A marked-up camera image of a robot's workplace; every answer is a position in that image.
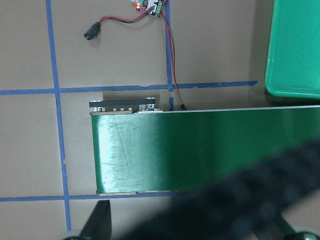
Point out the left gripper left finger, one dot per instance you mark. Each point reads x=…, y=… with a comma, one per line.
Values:
x=97, y=227

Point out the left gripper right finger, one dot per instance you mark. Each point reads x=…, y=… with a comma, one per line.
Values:
x=289, y=232

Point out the green conveyor belt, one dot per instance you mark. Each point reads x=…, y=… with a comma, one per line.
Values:
x=140, y=148

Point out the green plastic tray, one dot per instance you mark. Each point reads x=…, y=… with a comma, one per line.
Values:
x=293, y=61

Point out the motor speed controller board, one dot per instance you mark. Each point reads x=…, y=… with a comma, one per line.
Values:
x=153, y=7

